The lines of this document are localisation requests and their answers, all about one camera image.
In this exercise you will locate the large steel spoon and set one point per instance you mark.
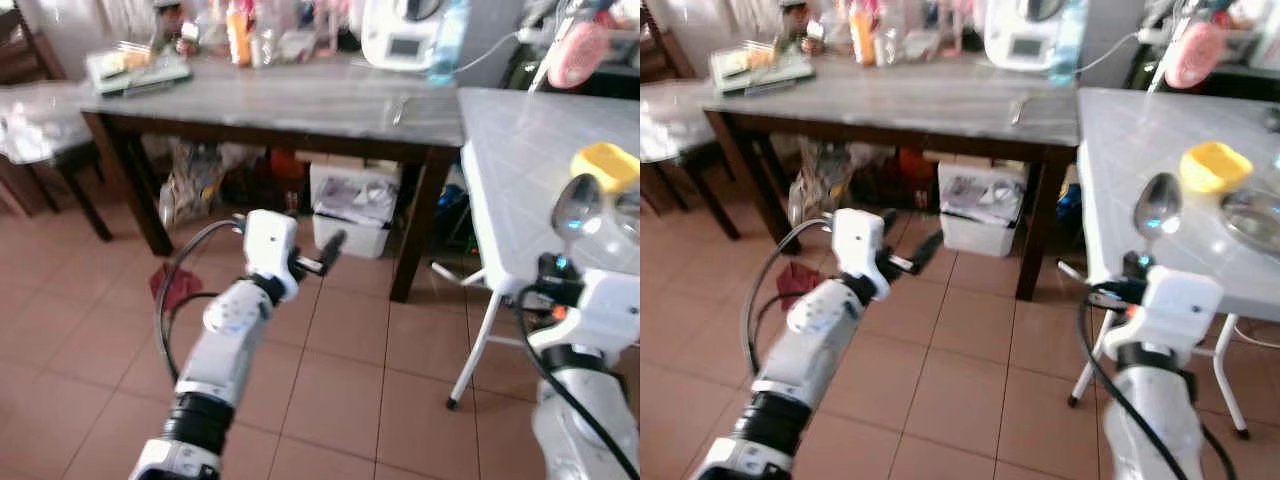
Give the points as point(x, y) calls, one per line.
point(1157, 203)
point(577, 205)

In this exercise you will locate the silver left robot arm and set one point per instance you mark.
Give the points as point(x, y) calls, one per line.
point(810, 350)
point(225, 350)

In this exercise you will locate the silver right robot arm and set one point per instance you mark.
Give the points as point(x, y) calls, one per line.
point(1150, 420)
point(585, 420)

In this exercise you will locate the white storage box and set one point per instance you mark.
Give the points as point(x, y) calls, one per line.
point(980, 215)
point(352, 215)

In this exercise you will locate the orange red bag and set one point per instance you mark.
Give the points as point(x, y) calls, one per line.
point(916, 166)
point(288, 168)

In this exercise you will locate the patterned plastic bag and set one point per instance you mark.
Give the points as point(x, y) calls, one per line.
point(192, 185)
point(818, 185)

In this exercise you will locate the round steel plate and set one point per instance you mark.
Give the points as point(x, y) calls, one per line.
point(630, 215)
point(1255, 218)

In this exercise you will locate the red cloth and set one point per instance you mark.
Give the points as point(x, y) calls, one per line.
point(178, 290)
point(800, 285)

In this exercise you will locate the yellow plastic bowl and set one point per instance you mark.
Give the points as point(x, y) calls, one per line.
point(1215, 165)
point(610, 165)

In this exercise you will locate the white plastic folding table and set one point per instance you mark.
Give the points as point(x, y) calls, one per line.
point(520, 150)
point(1130, 140)

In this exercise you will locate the grey-topped dark wooden table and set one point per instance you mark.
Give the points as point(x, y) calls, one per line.
point(920, 100)
point(300, 100)

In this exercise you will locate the small thin steel spoon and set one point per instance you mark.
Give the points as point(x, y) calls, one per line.
point(399, 110)
point(1019, 110)

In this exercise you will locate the clear plastic bag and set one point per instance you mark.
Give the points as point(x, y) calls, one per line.
point(40, 120)
point(672, 120)

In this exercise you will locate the orange bottle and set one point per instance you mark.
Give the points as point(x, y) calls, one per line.
point(239, 38)
point(862, 38)

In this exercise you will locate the green tray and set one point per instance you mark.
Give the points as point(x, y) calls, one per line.
point(140, 72)
point(762, 72)

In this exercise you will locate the pink round fan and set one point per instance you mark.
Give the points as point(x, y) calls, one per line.
point(580, 55)
point(1195, 55)

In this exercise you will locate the white kitchen appliance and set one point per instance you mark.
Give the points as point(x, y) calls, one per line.
point(1022, 40)
point(400, 40)

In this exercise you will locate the blue water bottle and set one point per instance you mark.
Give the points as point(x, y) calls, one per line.
point(1068, 45)
point(448, 45)

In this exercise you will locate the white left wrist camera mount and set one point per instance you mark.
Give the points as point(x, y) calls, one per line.
point(858, 245)
point(268, 245)

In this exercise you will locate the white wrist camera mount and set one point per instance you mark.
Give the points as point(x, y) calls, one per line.
point(268, 245)
point(858, 245)
point(1180, 310)
point(605, 310)

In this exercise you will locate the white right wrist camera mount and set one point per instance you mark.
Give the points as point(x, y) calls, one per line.
point(605, 310)
point(1180, 310)

